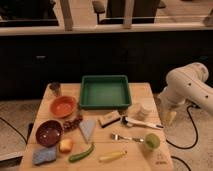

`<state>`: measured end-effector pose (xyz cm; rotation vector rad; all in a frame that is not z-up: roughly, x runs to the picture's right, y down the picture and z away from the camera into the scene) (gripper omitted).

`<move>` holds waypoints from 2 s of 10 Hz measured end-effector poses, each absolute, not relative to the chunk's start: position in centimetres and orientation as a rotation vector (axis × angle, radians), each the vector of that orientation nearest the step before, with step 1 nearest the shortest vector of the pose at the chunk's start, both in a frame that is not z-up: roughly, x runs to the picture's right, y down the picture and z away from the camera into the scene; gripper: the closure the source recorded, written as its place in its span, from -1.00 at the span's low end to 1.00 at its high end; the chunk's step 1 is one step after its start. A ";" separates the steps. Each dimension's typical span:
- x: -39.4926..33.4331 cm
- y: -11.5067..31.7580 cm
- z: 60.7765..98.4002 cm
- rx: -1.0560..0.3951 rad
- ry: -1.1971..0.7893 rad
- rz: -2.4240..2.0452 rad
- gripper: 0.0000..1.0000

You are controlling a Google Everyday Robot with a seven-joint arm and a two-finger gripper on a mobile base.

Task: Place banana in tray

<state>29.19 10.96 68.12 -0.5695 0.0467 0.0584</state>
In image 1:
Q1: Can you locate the black cable left floor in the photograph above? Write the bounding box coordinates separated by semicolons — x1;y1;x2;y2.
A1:
0;116;28;145

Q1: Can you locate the silver fork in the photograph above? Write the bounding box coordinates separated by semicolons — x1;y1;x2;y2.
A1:
110;133;144;142

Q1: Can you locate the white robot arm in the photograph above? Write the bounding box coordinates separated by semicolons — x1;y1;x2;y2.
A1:
158;62;213;126

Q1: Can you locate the blue sponge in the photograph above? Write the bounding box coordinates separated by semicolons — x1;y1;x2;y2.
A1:
32;146;57;165

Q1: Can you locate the brown grape bunch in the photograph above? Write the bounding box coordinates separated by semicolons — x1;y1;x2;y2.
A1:
63;115;83;132

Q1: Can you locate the black cable right floor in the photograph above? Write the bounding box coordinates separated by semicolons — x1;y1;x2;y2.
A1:
165;104;200;150

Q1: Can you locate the orange bowl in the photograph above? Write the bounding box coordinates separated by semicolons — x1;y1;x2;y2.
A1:
49;96;77;118

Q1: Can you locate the black cable floor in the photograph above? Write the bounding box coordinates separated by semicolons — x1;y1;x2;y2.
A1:
0;116;28;145
165;104;200;150

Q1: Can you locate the dark maroon bowl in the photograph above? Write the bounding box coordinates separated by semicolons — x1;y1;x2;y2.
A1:
35;120;62;147

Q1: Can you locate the white-handled kitchen tool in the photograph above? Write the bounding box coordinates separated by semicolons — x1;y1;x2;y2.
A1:
121;116;163;129

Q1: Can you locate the black-edged scrub brush block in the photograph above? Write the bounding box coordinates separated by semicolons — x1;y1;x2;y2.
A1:
98;111;120;128

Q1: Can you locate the green cup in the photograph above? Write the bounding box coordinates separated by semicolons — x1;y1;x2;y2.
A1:
144;133;160;151

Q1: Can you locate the green chili pepper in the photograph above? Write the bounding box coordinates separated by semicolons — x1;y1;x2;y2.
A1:
68;143;95;163

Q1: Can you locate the small yellow apple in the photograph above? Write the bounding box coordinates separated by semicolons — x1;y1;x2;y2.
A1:
59;138;73;153

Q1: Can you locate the yellow banana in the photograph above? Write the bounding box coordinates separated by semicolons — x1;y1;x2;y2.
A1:
99;151;127;162

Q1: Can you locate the grey triangular cloth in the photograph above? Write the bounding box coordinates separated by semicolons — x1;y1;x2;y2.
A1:
79;119;96;143

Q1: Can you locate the small dark metal cup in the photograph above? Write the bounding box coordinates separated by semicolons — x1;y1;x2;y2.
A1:
49;82;61;97

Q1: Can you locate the green plastic tray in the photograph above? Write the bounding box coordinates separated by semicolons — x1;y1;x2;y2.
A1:
79;75;132;110

